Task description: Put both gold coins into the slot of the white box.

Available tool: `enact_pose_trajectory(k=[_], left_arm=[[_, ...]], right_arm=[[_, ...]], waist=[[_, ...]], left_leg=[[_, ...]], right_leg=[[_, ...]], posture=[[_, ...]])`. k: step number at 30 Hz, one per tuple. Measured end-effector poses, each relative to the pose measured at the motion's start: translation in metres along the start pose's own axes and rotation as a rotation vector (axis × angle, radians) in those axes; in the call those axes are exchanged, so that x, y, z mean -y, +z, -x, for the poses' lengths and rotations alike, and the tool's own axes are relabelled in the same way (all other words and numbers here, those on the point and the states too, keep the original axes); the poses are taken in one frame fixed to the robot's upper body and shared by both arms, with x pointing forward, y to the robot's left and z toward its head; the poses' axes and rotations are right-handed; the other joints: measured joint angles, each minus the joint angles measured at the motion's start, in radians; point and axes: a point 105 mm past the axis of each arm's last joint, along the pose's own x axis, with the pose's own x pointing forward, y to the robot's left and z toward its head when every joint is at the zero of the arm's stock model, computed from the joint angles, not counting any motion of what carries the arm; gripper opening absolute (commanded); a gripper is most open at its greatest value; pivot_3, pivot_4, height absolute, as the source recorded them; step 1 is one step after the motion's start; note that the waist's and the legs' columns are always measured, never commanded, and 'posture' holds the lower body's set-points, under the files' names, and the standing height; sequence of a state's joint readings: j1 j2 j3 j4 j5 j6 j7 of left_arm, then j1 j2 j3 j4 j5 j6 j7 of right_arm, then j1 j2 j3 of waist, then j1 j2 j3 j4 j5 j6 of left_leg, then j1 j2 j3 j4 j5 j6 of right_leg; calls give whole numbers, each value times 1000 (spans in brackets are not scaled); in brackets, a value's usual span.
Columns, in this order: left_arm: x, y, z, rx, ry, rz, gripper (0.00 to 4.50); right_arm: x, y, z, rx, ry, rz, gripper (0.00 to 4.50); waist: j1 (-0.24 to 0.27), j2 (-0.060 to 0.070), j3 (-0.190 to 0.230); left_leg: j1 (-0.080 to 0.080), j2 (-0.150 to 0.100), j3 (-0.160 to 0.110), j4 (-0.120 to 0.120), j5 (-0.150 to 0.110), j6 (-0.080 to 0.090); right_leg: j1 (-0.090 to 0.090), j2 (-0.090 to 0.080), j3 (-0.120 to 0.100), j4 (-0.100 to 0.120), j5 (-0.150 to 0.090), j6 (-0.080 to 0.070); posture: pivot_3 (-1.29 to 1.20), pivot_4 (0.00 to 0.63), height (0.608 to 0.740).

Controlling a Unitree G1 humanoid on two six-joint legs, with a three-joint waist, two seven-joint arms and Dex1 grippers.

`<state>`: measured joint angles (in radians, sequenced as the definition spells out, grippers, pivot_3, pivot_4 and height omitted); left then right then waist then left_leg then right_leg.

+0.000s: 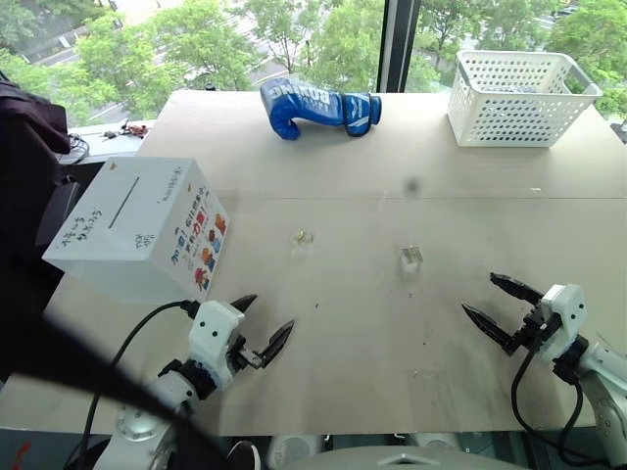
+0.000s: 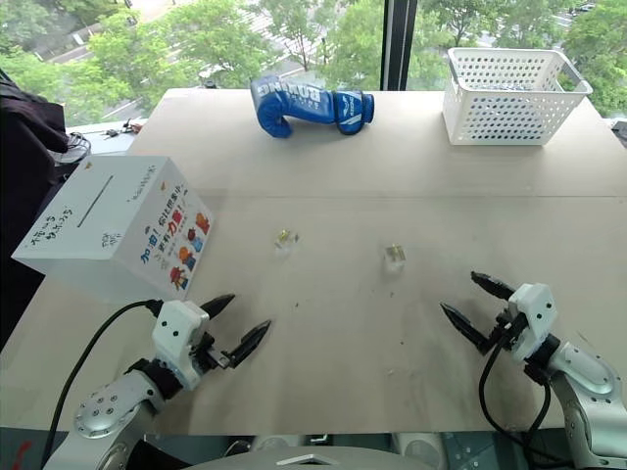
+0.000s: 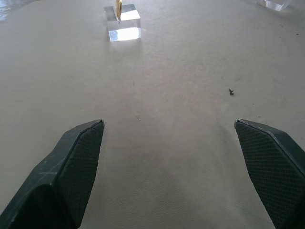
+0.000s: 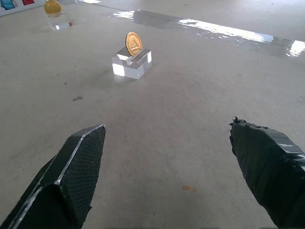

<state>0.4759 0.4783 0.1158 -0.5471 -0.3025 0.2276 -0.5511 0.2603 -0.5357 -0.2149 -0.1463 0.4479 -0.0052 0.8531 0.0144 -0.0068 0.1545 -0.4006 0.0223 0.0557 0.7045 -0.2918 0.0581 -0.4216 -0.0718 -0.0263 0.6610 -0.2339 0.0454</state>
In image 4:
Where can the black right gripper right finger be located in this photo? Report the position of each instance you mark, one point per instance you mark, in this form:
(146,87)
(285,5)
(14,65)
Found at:
(269,167)

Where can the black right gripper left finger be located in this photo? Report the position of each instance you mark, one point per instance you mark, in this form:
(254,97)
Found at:
(71,176)

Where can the clear acrylic stand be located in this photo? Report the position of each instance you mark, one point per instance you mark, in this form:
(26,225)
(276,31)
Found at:
(59,20)
(131,64)

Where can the gold coin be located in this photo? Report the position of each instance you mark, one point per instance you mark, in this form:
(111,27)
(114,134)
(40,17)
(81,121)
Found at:
(133,44)
(52,7)

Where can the white tray with coloured items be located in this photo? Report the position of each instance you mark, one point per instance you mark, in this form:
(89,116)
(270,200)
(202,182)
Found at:
(14,4)

